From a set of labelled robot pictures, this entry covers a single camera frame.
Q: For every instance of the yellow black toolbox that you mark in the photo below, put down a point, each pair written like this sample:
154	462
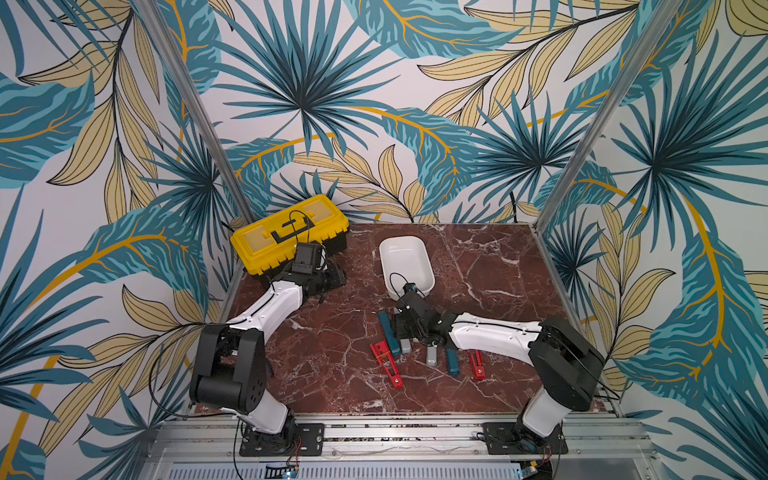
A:
268	244

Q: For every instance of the teal block right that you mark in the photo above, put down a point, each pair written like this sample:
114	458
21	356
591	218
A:
452	362

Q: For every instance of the teal block left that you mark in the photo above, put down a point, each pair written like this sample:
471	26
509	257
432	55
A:
391	340

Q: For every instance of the aluminium corner post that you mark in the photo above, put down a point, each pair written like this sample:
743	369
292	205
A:
159	32
661	17

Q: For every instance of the red clip tool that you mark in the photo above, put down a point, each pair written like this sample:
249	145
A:
385	359
477	364

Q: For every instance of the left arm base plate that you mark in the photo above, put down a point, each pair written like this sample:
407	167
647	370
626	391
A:
304	440

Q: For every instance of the red clip tool left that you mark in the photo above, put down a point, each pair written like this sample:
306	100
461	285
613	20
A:
385	359

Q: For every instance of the aluminium front rail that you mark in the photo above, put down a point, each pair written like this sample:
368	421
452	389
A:
406	446

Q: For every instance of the left aluminium corner post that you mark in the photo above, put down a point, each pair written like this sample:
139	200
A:
159	32

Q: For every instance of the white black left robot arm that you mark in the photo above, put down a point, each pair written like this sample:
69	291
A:
230	369

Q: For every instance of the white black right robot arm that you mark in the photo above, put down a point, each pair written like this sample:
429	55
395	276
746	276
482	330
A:
567	364

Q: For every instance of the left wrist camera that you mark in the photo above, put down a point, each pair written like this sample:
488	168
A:
309	258

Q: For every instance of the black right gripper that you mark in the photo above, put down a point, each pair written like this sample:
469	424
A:
405	306

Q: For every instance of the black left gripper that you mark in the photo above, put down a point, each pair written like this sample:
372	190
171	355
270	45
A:
337	278

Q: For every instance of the red clip tool right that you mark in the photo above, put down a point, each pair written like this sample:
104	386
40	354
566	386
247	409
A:
477	364

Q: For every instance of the right aluminium corner post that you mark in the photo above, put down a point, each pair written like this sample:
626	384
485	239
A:
661	17

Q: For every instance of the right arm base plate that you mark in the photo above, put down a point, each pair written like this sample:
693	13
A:
512	438

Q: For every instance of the teal block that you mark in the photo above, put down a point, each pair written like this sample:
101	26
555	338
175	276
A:
391	340
452	362

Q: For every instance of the white plastic storage box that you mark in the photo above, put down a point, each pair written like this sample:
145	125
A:
404	260

